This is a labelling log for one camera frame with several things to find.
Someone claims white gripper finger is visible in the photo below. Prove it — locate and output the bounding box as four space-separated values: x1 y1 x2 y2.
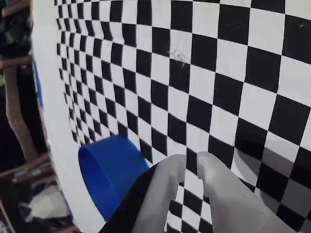
196 151 302 233

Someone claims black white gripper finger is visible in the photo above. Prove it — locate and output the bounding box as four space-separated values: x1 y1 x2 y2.
102 154 188 233

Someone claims blue round box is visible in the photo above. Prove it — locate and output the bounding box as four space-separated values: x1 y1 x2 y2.
78 134 150 222

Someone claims black white checkered mat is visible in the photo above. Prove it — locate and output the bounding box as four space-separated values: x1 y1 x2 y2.
31 0 311 233

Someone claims blue tape strip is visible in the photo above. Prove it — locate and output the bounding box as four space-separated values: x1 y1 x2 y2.
35 62 45 108

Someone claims brown wooden chair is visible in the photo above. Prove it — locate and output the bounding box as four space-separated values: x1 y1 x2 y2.
0 57 58 187
0 0 33 17

